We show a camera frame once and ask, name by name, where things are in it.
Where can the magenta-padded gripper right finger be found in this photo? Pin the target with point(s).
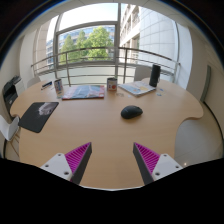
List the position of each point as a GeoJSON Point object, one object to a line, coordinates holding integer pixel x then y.
{"type": "Point", "coordinates": [161, 165]}

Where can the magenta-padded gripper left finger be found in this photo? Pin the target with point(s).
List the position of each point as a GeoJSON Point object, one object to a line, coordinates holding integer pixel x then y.
{"type": "Point", "coordinates": [63, 165]}

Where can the black computer mouse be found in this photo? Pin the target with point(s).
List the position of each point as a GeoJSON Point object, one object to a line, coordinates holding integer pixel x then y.
{"type": "Point", "coordinates": [131, 112]}

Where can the black mouse pad with print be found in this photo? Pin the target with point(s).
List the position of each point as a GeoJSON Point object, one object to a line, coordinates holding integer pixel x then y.
{"type": "Point", "coordinates": [35, 118]}

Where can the white chair with wooden legs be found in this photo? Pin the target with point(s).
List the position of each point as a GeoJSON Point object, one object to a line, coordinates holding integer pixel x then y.
{"type": "Point", "coordinates": [8, 128]}

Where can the red and black magazine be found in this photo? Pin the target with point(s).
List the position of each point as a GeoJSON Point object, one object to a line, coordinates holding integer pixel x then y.
{"type": "Point", "coordinates": [83, 92]}

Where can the blue and yellow picture book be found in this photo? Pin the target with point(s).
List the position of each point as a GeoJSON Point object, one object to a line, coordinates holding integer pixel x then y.
{"type": "Point", "coordinates": [136, 88]}

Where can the small paper sticker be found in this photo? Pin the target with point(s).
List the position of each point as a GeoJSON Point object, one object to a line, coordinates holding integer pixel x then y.
{"type": "Point", "coordinates": [120, 94]}

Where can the black cylinder speaker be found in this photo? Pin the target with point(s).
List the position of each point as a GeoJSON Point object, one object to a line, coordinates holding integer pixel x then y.
{"type": "Point", "coordinates": [154, 76]}

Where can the black office printer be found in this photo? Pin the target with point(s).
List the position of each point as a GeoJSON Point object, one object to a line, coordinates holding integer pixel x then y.
{"type": "Point", "coordinates": [10, 91]}

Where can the metal balcony railing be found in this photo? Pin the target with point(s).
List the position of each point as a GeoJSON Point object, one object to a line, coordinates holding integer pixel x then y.
{"type": "Point", "coordinates": [100, 62]}

